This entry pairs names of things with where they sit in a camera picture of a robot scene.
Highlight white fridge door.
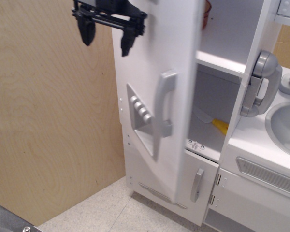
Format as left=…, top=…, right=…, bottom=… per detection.
left=112, top=0, right=204, bottom=203

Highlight orange transparent toy pot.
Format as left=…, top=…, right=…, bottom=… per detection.
left=202, top=0, right=212, bottom=29

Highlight black equipment corner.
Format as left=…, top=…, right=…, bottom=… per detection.
left=0, top=205, right=41, bottom=232

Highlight light plywood panel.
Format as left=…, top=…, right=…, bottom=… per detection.
left=0, top=0, right=125, bottom=225

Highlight toy knife yellow handle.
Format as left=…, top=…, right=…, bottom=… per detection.
left=192, top=106, right=230, bottom=135

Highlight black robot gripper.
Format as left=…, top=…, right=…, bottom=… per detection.
left=72, top=0, right=147, bottom=57

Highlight white toy oven unit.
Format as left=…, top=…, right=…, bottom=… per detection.
left=203, top=66, right=290, bottom=232

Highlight grey toy sink basin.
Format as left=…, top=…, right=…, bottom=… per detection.
left=265, top=102, right=290, bottom=155

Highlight grey toy telephone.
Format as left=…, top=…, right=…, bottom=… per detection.
left=240, top=50, right=282, bottom=117

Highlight white lower freezer door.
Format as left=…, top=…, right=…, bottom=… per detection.
left=123, top=124, right=220, bottom=227

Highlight white toy fridge cabinet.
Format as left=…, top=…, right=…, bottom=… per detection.
left=189, top=0, right=281, bottom=163

